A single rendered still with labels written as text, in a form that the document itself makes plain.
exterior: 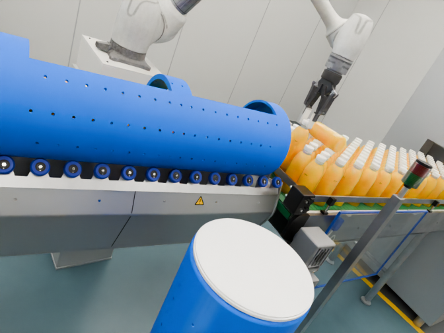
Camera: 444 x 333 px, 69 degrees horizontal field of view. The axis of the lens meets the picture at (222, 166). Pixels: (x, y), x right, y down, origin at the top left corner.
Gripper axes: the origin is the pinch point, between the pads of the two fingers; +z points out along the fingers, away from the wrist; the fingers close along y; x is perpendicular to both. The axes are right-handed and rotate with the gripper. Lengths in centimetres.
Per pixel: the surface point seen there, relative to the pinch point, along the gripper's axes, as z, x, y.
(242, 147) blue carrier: 10.5, -39.4, 16.0
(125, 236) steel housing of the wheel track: 51, -66, 12
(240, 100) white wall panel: 82, 198, -314
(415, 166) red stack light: -2.5, 23.7, 36.0
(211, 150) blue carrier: 13, -50, 16
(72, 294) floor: 122, -66, -22
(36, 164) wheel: 25, -95, 14
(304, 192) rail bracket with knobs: 21.1, -8.9, 23.2
